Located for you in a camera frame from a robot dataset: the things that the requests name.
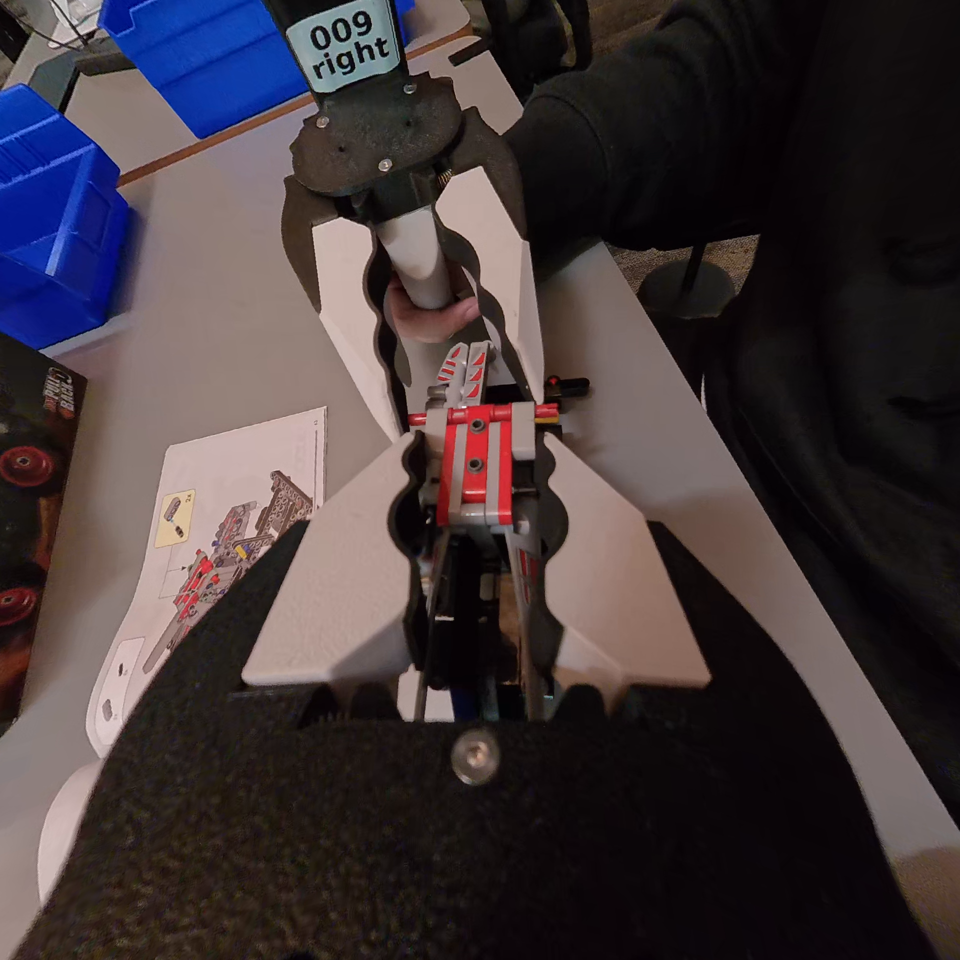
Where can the blue plastic storage bin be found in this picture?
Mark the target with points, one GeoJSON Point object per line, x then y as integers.
{"type": "Point", "coordinates": [52, 225]}
{"type": "Point", "coordinates": [210, 67]}

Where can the open building instruction booklet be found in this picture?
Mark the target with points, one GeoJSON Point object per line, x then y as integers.
{"type": "Point", "coordinates": [225, 480]}

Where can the black toy set box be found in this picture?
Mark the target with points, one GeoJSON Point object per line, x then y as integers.
{"type": "Point", "coordinates": [37, 525]}

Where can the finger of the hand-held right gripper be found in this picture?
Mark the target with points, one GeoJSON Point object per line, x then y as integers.
{"type": "Point", "coordinates": [502, 247]}
{"type": "Point", "coordinates": [345, 300]}

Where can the person's right forearm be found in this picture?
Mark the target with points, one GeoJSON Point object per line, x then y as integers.
{"type": "Point", "coordinates": [637, 150]}

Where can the red grey brick truck model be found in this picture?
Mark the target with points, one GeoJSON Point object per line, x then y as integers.
{"type": "Point", "coordinates": [476, 465]}

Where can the grey desk with wooden edge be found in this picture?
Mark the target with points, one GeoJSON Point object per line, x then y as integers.
{"type": "Point", "coordinates": [142, 144]}

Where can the person's right hand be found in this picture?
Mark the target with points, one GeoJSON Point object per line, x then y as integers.
{"type": "Point", "coordinates": [427, 326]}

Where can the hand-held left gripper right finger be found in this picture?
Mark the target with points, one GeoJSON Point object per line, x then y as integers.
{"type": "Point", "coordinates": [630, 600]}

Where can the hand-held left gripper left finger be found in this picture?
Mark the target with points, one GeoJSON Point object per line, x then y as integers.
{"type": "Point", "coordinates": [330, 600]}

